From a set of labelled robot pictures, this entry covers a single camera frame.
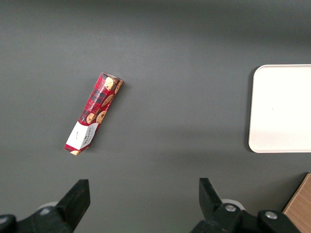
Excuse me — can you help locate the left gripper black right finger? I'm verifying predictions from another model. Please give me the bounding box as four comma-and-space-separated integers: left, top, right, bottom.
191, 178, 302, 233

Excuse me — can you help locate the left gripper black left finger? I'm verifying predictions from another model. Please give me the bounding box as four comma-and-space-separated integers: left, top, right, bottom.
0, 179, 91, 233

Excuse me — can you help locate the wooden drawer cabinet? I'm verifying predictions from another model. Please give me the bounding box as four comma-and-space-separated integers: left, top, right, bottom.
283, 172, 311, 233

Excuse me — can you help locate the red tartan cookie box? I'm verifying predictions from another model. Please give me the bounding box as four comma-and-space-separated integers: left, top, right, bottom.
64, 72, 124, 156

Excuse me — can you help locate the cream plastic tray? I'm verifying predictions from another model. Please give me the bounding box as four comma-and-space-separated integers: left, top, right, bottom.
248, 64, 311, 153

